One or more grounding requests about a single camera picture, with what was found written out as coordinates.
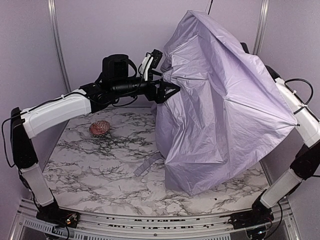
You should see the lavender folding umbrella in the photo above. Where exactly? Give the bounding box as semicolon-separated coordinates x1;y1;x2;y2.
132;9;301;197

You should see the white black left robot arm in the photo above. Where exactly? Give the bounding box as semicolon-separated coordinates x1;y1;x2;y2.
7;50;180;228

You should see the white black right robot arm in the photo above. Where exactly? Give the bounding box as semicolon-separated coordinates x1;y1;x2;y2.
231;65;320;223

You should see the red patterned small bowl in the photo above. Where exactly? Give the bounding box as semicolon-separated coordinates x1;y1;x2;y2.
89;120;111;138

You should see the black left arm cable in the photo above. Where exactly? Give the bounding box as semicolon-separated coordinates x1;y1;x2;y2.
1;59;151;168

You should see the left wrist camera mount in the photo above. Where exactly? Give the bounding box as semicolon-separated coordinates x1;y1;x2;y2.
137;49;163;81

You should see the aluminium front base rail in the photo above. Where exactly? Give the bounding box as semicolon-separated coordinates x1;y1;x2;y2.
8;199;301;240

